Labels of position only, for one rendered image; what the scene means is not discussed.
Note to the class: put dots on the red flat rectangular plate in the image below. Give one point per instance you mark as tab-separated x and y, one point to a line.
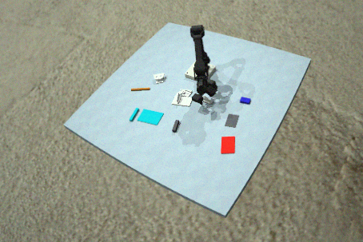
227	145

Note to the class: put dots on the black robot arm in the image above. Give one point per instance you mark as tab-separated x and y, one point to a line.
201	64

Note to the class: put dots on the cyan flat bar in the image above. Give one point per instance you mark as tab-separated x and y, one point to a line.
134	114

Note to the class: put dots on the small blue block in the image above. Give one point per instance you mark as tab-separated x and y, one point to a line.
245	100

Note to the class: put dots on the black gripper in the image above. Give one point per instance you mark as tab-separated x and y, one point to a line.
199	97

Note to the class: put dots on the dark grey flat rectangle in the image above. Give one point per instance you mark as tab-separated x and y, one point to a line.
231	120

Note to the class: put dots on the cyan flat square plate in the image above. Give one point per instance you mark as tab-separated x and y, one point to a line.
150	117

